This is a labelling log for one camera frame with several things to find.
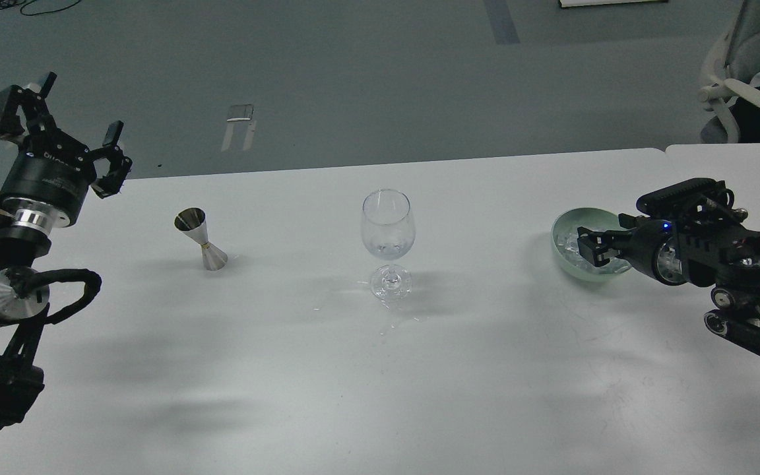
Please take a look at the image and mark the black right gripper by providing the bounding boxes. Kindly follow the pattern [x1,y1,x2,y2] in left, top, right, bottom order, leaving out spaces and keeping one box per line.
[578,214,687,286]

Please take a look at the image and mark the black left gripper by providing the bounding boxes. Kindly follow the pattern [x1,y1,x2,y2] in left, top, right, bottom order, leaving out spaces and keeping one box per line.
[0,72,133,228]

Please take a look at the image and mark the clear ice cubes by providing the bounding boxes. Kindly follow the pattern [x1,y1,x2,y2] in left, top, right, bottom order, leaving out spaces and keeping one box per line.
[555,229,631,274]

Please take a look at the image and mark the steel double jigger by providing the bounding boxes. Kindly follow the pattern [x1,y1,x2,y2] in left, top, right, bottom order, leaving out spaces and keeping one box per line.
[173,207,228,271]

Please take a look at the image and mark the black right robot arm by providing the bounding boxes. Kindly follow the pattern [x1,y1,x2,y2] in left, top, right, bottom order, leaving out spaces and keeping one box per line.
[578,177,760,357]

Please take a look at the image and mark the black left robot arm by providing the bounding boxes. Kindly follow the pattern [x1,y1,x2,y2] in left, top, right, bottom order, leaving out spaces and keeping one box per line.
[0,72,133,430]

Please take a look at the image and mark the clear wine glass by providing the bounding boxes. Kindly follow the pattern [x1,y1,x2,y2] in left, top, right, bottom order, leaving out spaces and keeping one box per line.
[361,187,416,301]

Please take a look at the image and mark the green bowl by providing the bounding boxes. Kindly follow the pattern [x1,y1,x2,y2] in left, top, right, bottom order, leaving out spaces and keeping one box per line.
[551,207,631,283]

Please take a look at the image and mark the white board on floor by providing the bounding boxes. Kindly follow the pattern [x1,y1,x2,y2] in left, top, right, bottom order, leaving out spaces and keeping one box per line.
[558,0,666,9]

